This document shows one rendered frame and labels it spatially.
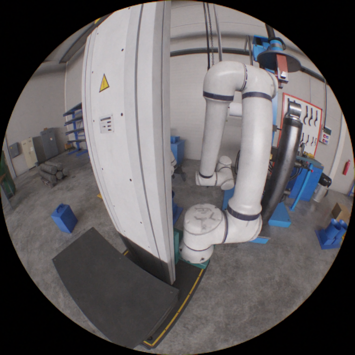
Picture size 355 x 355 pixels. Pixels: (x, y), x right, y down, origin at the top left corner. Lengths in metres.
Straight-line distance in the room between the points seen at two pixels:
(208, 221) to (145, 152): 0.34
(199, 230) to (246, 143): 0.34
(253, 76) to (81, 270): 0.99
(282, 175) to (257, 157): 0.91
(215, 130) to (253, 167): 0.21
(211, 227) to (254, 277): 1.22
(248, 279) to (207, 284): 0.46
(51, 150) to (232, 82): 9.60
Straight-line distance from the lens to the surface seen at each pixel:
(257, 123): 0.44
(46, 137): 9.57
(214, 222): 0.48
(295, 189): 3.18
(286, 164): 1.31
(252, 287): 1.56
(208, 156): 0.59
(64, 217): 2.10
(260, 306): 1.57
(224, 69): 0.46
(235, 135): 3.58
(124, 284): 0.56
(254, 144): 0.43
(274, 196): 1.43
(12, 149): 9.77
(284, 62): 1.65
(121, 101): 0.30
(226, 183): 0.74
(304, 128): 4.24
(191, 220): 0.48
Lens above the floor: 1.35
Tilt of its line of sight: 28 degrees down
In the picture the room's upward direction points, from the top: straight up
